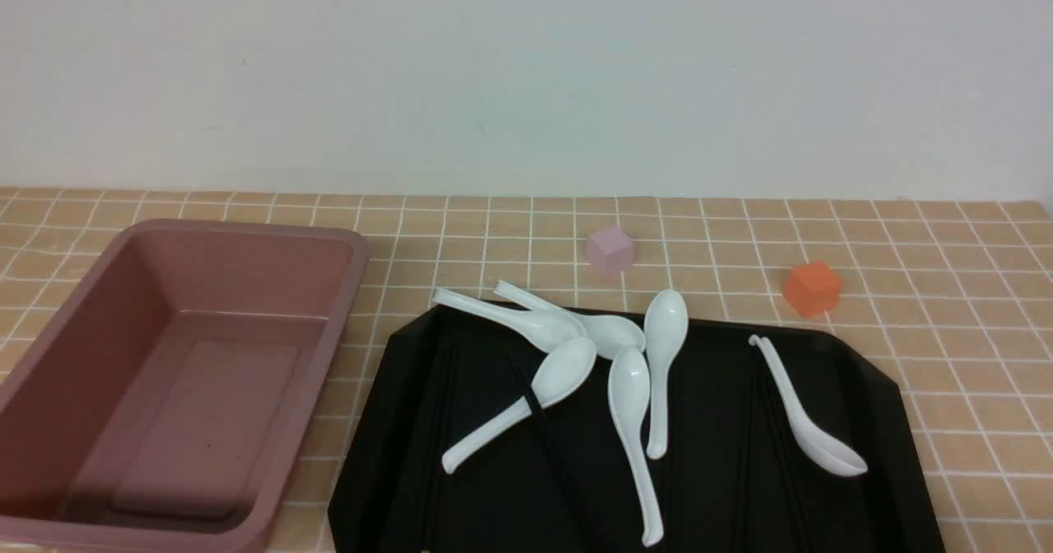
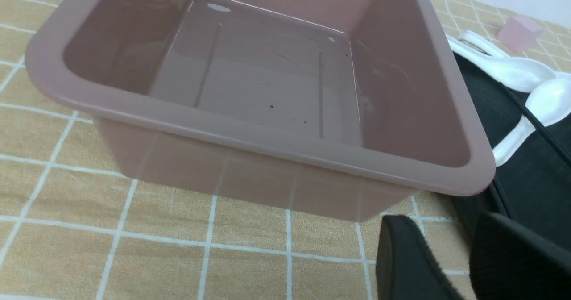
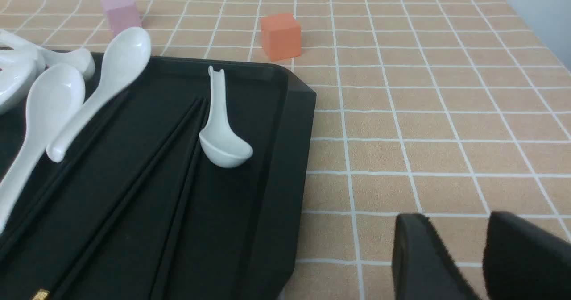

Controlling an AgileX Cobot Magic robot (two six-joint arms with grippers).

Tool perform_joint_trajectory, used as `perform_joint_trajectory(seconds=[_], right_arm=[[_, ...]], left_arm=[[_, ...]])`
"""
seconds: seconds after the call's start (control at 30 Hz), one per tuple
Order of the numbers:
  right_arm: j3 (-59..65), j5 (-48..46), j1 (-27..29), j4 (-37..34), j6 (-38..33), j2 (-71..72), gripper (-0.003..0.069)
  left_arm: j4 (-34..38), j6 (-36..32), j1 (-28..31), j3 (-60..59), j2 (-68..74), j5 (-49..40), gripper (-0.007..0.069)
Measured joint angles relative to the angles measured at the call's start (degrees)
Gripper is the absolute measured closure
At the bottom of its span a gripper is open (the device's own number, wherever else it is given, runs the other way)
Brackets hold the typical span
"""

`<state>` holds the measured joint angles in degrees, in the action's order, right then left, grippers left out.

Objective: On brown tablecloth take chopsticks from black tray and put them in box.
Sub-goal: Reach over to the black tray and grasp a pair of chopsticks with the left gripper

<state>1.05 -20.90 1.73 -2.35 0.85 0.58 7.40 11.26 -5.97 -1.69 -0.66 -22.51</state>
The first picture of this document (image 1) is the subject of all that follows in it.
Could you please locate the white ceramic soup spoon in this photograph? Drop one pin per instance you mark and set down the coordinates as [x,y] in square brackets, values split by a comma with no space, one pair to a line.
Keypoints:
[545,329]
[629,389]
[665,328]
[821,447]
[559,375]
[610,333]

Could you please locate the pink cube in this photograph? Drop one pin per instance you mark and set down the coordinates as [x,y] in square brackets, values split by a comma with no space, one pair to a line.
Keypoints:
[610,251]

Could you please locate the black chopstick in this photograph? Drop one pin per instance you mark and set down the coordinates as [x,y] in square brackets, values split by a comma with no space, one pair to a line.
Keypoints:
[568,485]
[776,520]
[437,446]

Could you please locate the orange cube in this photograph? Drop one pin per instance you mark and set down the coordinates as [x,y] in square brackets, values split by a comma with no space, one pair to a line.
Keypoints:
[812,288]

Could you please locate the black plastic tray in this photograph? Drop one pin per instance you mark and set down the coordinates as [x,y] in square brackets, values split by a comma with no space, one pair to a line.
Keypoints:
[506,499]

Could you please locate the brown plastic bin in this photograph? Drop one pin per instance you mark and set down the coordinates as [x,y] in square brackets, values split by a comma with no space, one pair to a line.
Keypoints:
[163,406]

